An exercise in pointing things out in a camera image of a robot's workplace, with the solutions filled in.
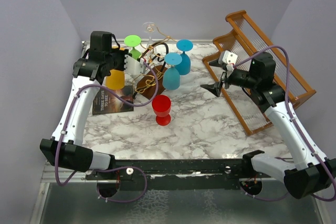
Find blue plastic goblet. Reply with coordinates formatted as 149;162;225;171
163;52;182;90
175;39;193;76

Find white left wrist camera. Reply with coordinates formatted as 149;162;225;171
124;55;146;76

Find green plastic goblet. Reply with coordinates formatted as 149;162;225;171
124;35;141;60

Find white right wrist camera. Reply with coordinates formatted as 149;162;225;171
218;50;238;72

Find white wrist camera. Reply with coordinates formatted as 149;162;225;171
124;55;146;76
218;50;238;72

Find red plastic goblet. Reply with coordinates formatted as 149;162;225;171
152;94;171;126

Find yellow plastic goblet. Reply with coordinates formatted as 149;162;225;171
105;47;126;90

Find gold wire wine glass rack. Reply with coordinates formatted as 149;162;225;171
132;24;178;99

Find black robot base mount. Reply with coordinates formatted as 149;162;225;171
85;158;274;191

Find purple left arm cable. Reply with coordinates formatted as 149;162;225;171
55;61;160;204

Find clear wine glass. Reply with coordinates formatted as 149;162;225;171
142;22;156;48

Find dark book three days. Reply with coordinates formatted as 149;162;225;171
92;86;134;115

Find wooden ribbed glass divider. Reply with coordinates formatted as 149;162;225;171
201;10;316;135

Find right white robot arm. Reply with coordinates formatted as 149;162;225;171
202;51;335;199

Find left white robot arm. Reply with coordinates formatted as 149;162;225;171
40;31;127;179

